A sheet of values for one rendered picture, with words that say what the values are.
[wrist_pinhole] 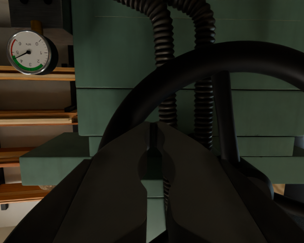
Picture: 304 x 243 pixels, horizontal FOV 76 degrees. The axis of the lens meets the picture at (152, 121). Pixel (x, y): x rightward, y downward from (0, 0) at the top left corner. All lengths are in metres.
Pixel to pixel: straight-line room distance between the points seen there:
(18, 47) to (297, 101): 0.48
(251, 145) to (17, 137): 3.02
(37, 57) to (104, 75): 0.11
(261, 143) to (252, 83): 0.12
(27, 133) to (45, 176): 2.70
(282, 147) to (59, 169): 0.44
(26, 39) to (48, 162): 0.22
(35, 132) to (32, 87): 0.61
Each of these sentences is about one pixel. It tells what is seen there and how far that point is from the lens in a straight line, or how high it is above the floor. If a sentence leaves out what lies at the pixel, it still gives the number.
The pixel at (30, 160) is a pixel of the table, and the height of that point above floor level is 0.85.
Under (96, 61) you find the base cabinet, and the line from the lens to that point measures 0.37.
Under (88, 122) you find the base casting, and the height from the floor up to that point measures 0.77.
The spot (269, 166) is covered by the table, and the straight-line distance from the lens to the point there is 0.46.
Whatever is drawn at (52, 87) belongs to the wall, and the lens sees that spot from 2.95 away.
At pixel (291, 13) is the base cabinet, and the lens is 0.46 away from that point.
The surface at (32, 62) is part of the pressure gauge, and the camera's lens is 0.34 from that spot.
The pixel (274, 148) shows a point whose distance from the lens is 0.46.
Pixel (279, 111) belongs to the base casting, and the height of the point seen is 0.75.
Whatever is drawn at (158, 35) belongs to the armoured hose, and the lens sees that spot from 0.24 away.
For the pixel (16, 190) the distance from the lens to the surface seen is 3.10.
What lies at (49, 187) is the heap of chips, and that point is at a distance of 0.47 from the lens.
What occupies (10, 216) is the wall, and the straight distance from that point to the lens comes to 3.70.
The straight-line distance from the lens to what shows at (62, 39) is 0.43.
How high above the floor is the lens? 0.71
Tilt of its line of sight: 10 degrees up
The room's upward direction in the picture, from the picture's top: 179 degrees counter-clockwise
